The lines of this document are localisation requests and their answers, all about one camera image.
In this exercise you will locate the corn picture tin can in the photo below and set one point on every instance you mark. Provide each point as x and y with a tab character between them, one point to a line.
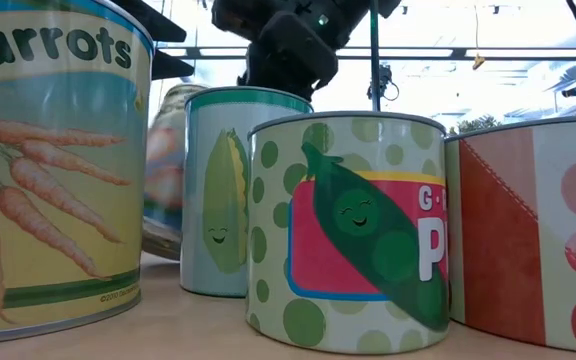
218	200

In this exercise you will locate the green dotted peas can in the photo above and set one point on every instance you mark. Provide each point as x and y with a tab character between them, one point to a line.
348	240

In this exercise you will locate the black ceiling projector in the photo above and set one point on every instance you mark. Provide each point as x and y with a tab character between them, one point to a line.
573	91

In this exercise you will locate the wide tomatoes tin can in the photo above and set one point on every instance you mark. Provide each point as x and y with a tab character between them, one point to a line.
513	240

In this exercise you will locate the yellow hanging tag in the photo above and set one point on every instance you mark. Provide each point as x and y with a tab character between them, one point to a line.
478	62

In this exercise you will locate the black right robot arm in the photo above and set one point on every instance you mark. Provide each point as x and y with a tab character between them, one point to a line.
238	15

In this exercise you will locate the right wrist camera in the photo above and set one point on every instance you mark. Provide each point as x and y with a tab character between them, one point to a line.
298	50

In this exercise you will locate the large carrots tin can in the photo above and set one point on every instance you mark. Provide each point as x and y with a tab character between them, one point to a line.
58	200

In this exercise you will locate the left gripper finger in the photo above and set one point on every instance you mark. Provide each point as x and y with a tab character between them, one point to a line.
160	30
165	67

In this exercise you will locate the hanging black camera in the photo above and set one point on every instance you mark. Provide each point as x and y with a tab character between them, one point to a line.
382	80

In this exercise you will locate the peaches tin can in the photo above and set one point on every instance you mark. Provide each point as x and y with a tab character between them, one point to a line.
165	165

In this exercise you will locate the green potted plant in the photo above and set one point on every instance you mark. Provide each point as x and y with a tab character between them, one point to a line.
473	125

